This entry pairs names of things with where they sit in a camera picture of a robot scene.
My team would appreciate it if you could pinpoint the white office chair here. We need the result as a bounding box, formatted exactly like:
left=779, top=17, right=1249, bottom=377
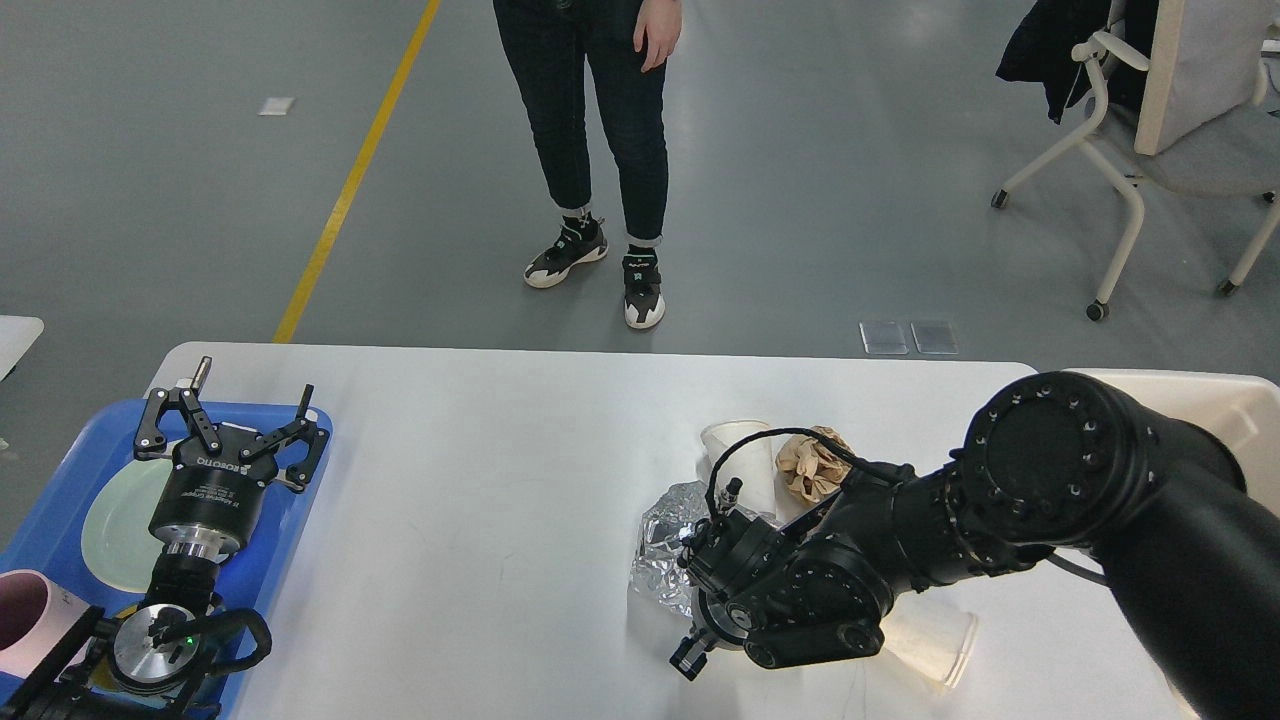
left=991, top=1, right=1279, bottom=322

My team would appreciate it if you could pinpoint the aluminium foil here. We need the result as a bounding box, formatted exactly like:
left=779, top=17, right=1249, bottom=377
left=630, top=480, right=707, bottom=618

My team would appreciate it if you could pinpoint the pink mug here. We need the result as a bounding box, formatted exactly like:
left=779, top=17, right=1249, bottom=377
left=1, top=569, right=88, bottom=678

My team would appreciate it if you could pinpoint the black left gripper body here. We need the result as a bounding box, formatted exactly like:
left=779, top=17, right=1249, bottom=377
left=148, top=445, right=279, bottom=557

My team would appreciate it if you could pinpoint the white side table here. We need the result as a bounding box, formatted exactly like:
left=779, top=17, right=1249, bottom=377
left=0, top=315, right=45, bottom=380

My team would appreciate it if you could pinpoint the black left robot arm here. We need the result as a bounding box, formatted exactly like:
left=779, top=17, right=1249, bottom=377
left=3, top=357, right=333, bottom=719

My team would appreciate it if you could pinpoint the person in black sneakers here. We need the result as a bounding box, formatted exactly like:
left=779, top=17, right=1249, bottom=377
left=493, top=0, right=684, bottom=331

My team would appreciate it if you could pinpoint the beige plastic bin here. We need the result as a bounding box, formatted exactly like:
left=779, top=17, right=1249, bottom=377
left=1078, top=368, right=1279, bottom=512

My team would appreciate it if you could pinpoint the green plate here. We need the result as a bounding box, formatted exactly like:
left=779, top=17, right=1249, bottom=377
left=79, top=456, right=173, bottom=594

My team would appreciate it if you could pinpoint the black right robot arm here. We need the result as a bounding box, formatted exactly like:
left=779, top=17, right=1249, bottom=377
left=669, top=372, right=1279, bottom=719

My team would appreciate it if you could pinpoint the crumpled brown paper ball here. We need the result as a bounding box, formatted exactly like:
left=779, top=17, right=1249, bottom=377
left=774, top=434, right=852, bottom=507

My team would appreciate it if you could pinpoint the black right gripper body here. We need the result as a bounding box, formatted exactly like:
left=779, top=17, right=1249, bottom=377
left=692, top=591, right=746, bottom=651

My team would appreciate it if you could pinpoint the white paper cup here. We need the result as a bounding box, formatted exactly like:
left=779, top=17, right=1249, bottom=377
left=700, top=420, right=777, bottom=516
left=879, top=593, right=980, bottom=693

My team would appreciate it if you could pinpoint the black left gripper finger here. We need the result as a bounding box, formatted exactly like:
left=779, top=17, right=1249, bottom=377
left=133, top=357, right=223, bottom=462
left=238, top=386, right=330, bottom=496

